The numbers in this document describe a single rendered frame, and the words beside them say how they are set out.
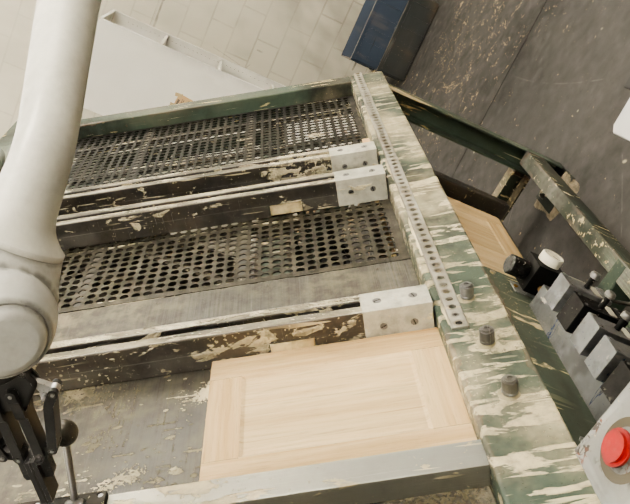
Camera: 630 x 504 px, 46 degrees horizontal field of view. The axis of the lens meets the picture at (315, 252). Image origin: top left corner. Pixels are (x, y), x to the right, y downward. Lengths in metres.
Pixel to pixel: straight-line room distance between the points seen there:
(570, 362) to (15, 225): 0.88
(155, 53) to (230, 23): 1.48
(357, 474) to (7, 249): 0.59
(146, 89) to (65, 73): 4.36
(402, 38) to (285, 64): 1.33
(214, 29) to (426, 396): 5.43
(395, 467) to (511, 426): 0.17
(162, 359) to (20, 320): 0.74
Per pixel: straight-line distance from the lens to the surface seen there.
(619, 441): 0.81
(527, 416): 1.12
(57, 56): 0.75
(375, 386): 1.24
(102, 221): 1.93
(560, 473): 1.05
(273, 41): 6.43
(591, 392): 1.21
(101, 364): 1.40
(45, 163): 0.70
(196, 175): 2.04
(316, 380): 1.27
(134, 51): 5.07
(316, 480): 1.07
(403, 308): 1.32
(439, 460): 1.08
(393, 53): 5.48
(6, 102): 6.77
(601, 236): 2.35
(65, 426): 1.10
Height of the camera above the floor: 1.46
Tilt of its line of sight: 14 degrees down
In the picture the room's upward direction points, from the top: 69 degrees counter-clockwise
